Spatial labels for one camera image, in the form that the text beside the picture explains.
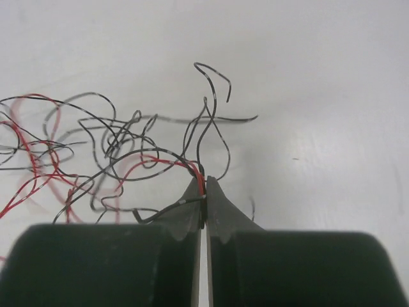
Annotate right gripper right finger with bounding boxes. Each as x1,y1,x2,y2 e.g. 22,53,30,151
206,177,403,306

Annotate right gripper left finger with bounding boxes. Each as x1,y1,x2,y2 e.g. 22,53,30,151
1,180,201,306

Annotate red black wires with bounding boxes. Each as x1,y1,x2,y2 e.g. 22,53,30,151
0,61,259,263

